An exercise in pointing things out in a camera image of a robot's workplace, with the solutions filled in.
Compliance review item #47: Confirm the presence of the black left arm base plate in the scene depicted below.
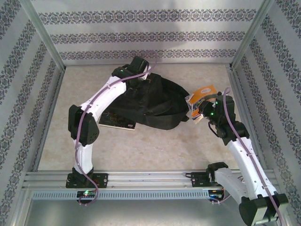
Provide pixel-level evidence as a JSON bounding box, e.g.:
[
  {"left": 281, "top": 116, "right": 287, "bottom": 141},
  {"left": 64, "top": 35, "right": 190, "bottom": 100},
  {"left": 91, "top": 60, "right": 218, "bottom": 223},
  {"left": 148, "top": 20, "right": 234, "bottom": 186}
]
[{"left": 65, "top": 173, "right": 109, "bottom": 189}]

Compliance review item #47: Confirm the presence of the aluminium side rail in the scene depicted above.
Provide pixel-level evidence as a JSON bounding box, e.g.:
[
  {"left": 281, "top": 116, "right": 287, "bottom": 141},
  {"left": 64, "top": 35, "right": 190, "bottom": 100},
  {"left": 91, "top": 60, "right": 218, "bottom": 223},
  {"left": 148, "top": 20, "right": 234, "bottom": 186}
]
[
  {"left": 225, "top": 65, "right": 269, "bottom": 171},
  {"left": 32, "top": 68, "right": 65, "bottom": 171}
]

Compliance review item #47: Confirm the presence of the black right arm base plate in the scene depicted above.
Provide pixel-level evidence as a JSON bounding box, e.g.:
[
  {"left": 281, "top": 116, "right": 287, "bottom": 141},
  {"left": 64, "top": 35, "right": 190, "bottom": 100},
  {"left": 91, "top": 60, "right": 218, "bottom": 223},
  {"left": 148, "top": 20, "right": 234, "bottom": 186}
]
[{"left": 185, "top": 171, "right": 226, "bottom": 188}]

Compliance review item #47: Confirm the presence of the aluminium frame post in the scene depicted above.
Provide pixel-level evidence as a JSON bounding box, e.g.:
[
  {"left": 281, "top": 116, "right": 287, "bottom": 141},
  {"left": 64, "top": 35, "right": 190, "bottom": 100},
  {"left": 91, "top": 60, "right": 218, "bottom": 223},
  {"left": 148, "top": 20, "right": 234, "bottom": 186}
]
[
  {"left": 20, "top": 0, "right": 66, "bottom": 70},
  {"left": 230, "top": 0, "right": 276, "bottom": 70}
]

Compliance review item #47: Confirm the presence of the aluminium mounting rail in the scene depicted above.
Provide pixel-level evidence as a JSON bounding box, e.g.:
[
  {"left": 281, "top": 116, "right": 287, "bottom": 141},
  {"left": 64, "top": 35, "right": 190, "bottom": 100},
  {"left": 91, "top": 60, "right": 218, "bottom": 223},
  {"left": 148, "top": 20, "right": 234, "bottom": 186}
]
[{"left": 22, "top": 169, "right": 276, "bottom": 190}]

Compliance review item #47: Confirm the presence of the black book with gold print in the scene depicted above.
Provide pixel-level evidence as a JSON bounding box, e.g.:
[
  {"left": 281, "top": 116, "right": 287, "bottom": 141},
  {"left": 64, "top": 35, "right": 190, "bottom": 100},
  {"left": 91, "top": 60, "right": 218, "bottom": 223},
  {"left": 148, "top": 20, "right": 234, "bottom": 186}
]
[{"left": 98, "top": 110, "right": 136, "bottom": 131}]

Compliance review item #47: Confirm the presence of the black student bag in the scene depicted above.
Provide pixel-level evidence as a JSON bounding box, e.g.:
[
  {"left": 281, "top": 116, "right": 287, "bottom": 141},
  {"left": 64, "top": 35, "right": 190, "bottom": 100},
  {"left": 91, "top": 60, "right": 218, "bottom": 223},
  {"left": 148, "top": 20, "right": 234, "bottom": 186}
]
[{"left": 103, "top": 73, "right": 191, "bottom": 131}]

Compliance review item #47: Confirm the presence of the orange paperback book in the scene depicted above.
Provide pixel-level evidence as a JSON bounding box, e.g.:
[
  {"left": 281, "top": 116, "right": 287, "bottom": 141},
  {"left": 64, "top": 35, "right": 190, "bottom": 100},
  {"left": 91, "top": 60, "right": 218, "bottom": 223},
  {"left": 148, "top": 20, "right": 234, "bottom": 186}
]
[{"left": 184, "top": 84, "right": 221, "bottom": 124}]

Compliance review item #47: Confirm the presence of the grey slotted cable duct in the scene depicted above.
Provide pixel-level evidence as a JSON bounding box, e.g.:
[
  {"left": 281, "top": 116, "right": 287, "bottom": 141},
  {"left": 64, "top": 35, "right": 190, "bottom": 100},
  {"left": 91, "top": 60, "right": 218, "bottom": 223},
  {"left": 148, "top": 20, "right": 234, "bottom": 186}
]
[{"left": 32, "top": 189, "right": 210, "bottom": 201}]

